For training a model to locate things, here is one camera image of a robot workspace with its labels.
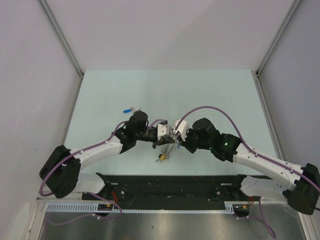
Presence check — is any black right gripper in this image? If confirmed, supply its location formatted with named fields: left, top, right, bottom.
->
left=177, top=127, right=212, bottom=154

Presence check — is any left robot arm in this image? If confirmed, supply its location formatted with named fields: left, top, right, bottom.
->
left=39, top=110, right=172, bottom=200

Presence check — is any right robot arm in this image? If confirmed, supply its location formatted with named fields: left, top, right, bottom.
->
left=173, top=118, right=320, bottom=215

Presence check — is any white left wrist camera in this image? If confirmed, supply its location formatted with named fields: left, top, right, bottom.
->
left=156, top=120, right=172, bottom=141

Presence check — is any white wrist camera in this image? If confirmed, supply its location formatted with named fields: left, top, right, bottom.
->
left=171, top=119, right=190, bottom=142
left=156, top=120, right=172, bottom=141

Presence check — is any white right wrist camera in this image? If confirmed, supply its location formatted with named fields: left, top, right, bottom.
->
left=171, top=119, right=190, bottom=142

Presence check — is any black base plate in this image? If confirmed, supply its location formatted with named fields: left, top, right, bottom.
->
left=97, top=174, right=259, bottom=202

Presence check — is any white slotted cable duct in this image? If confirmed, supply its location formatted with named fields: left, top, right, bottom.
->
left=46, top=202, right=249, bottom=214

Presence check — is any right aluminium frame post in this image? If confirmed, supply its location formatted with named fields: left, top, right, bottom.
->
left=255, top=0, right=304, bottom=78

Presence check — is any aluminium frame post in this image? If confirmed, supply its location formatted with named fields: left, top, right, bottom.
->
left=255, top=0, right=304, bottom=78
left=36, top=0, right=84, bottom=80

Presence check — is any left aluminium frame post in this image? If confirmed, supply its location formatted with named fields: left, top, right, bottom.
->
left=36, top=0, right=84, bottom=80

